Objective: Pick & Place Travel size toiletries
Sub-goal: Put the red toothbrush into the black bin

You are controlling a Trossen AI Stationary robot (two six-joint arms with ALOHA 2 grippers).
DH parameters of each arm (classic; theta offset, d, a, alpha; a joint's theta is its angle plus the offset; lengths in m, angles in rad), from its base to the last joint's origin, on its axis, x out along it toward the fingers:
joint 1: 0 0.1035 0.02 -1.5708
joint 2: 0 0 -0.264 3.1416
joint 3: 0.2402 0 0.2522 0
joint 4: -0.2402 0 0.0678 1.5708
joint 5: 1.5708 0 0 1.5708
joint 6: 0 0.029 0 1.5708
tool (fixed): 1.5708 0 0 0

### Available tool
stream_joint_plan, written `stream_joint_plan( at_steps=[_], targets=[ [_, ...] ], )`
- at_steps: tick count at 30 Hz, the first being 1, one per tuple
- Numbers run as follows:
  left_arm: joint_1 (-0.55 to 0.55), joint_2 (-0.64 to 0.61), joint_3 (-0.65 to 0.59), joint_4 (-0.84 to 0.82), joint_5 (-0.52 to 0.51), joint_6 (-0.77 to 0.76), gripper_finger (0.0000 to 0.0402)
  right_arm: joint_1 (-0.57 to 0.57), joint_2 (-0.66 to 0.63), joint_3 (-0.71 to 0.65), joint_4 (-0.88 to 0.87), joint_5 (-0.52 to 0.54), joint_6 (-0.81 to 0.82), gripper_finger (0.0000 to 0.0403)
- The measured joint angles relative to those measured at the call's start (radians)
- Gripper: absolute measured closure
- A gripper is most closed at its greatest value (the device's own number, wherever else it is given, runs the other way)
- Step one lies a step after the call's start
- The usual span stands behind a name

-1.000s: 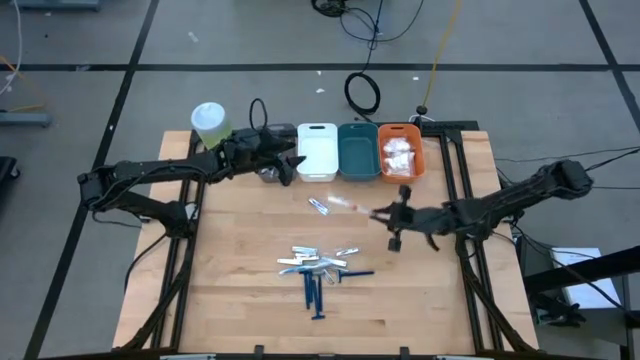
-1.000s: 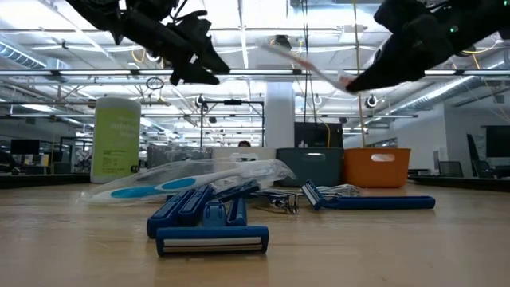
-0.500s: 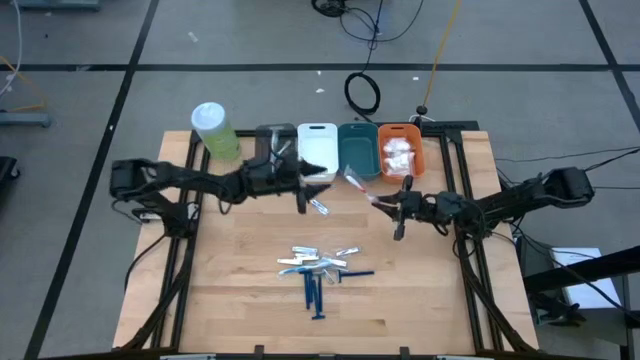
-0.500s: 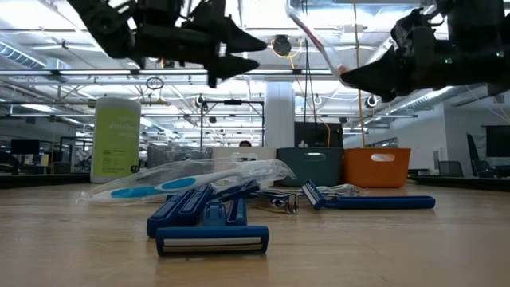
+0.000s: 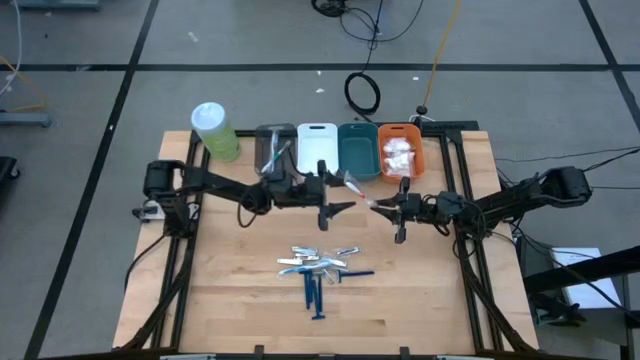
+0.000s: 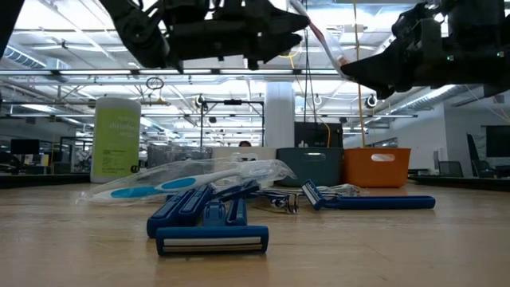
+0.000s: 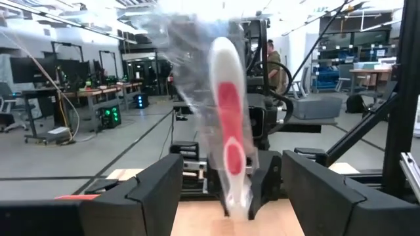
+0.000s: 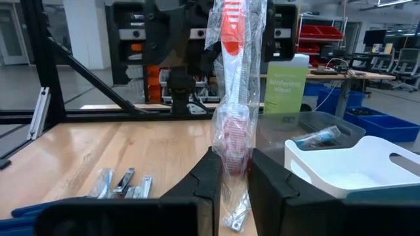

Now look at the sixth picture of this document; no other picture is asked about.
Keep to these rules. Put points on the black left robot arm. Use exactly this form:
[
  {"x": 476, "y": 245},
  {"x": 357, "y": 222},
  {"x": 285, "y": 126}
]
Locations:
[{"x": 139, "y": 32}]

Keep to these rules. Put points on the black mesh chair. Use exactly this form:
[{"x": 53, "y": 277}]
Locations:
[{"x": 450, "y": 169}]

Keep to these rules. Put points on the black desk monitor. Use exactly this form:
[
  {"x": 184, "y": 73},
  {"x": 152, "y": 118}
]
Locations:
[{"x": 24, "y": 146}]

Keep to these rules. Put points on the blue white packaged toothbrush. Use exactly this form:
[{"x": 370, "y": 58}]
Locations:
[{"x": 175, "y": 184}]

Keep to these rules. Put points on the white plastic bin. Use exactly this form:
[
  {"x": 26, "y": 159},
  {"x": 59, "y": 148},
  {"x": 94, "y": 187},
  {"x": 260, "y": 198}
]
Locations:
[{"x": 259, "y": 153}]

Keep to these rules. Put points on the black wall screen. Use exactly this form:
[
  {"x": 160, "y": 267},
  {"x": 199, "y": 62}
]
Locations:
[{"x": 498, "y": 141}]

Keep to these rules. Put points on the teal plastic bin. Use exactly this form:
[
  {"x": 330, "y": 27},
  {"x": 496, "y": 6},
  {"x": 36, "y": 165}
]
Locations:
[{"x": 311, "y": 169}]

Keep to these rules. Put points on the packaged silver nail file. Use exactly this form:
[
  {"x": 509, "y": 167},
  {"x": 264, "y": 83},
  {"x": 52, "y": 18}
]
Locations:
[{"x": 342, "y": 189}]

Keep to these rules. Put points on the person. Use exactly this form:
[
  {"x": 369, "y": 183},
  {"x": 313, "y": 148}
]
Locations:
[{"x": 245, "y": 144}]

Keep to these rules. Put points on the green disinfectant wipes canister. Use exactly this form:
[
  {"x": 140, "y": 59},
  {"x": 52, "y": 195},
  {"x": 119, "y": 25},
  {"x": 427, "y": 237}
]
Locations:
[{"x": 115, "y": 139}]

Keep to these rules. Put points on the orange plastic bin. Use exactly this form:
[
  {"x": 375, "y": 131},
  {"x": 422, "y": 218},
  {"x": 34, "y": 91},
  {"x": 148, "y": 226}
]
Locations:
[{"x": 376, "y": 173}]

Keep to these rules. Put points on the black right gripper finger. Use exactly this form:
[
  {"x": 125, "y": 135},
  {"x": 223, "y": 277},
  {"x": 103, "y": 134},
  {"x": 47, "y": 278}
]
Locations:
[
  {"x": 382, "y": 76},
  {"x": 378, "y": 61}
]

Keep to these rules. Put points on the blue razor with head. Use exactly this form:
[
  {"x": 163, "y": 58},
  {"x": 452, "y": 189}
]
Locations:
[{"x": 238, "y": 213}]

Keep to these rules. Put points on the white pillar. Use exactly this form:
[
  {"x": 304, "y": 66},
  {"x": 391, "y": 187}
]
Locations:
[{"x": 280, "y": 115}]

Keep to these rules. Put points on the black background frame rig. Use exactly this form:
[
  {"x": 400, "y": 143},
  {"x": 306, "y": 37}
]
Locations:
[{"x": 233, "y": 102}]

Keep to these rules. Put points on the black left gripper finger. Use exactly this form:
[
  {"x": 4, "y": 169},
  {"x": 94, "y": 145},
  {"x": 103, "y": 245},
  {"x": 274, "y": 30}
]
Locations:
[
  {"x": 283, "y": 23},
  {"x": 279, "y": 43}
]

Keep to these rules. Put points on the red packaged toothbrush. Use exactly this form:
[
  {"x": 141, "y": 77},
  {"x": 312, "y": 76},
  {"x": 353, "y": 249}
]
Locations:
[{"x": 323, "y": 40}]

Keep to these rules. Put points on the dark blue disposable razor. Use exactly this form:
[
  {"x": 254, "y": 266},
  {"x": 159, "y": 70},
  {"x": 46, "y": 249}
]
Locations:
[{"x": 378, "y": 202}]

